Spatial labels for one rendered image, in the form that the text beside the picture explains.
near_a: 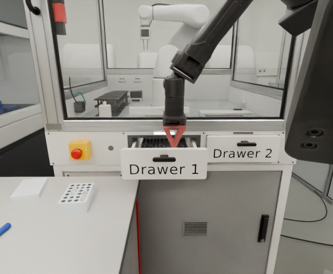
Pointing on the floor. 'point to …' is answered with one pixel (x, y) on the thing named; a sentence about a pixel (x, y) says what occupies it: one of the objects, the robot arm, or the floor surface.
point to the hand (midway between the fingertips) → (173, 142)
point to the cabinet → (207, 218)
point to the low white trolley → (62, 229)
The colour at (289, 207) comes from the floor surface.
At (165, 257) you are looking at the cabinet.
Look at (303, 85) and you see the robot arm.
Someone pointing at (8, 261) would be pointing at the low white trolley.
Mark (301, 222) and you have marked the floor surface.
